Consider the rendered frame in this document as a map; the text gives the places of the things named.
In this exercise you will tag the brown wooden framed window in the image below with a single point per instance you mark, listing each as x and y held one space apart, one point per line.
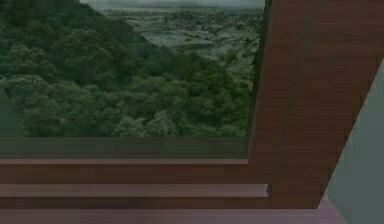
300 100

